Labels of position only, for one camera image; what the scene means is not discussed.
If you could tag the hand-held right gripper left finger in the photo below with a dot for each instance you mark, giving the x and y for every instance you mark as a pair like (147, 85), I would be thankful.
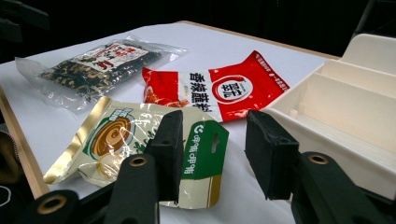
(169, 155)

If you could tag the green and cream snack packet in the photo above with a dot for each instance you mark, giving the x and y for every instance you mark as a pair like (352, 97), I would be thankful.
(118, 133)

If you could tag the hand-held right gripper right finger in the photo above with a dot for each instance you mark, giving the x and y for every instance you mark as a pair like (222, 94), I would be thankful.
(271, 155)

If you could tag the cream plastic box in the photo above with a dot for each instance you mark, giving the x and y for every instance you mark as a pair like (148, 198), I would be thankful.
(348, 109)

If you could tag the white table sheet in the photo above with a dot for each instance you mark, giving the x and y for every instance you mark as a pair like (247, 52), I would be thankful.
(218, 40)

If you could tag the red and white seasoning packet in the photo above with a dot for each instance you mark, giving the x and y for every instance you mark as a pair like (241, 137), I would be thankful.
(236, 87)

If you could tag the clear packet of dark dried food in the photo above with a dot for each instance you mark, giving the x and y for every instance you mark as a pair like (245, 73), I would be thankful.
(93, 71)

